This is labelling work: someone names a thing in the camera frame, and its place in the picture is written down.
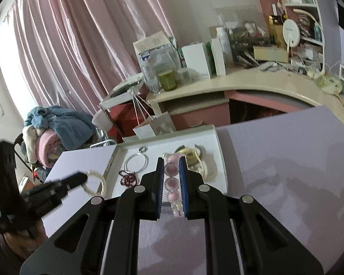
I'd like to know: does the dark red bead necklace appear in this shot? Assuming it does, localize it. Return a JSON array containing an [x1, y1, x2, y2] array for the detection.
[[118, 169, 139, 188]]

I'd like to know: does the cream wide bangle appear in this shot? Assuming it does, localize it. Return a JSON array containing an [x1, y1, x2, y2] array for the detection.
[[176, 145, 217, 181]]

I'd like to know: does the pink bead bracelet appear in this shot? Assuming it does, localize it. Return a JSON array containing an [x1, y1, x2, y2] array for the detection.
[[163, 153, 188, 218]]

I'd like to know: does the small silver ring bangle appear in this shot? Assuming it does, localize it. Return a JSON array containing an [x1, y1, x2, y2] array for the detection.
[[139, 146, 147, 153]]

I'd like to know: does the white pearl bracelet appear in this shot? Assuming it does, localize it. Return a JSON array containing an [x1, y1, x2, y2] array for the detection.
[[82, 169, 108, 198]]

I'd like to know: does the white jewelry tray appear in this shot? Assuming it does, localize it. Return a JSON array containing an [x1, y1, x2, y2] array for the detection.
[[104, 125, 228, 198]]

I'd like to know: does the person's left hand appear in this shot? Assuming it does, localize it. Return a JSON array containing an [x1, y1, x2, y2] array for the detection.
[[3, 220, 48, 259]]

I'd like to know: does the large silver bangle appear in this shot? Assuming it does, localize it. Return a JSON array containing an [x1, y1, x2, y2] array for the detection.
[[124, 153, 148, 174]]

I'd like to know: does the white paper gift bag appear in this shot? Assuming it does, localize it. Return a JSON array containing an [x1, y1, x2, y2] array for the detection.
[[127, 89, 177, 140]]

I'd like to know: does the red storage box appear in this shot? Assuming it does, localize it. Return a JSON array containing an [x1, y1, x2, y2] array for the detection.
[[107, 102, 144, 143]]

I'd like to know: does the pink folded blanket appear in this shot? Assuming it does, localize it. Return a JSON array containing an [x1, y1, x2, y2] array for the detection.
[[36, 129, 66, 168]]

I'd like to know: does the blue fleece blanket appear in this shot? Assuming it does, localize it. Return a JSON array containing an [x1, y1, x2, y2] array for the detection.
[[24, 106, 95, 151]]

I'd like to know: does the green glass jar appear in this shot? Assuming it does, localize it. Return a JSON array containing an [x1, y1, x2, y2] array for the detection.
[[158, 70, 177, 91]]

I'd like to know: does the white carton box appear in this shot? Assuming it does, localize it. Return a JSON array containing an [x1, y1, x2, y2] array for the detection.
[[182, 43, 211, 81]]

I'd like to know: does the pink curtain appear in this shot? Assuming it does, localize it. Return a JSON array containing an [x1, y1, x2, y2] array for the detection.
[[0, 0, 176, 116]]

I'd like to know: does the round white mirror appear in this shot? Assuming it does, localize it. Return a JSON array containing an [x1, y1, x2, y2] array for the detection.
[[283, 19, 301, 50]]

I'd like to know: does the pink white shelf unit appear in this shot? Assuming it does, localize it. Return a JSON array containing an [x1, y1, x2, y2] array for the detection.
[[258, 0, 344, 82]]

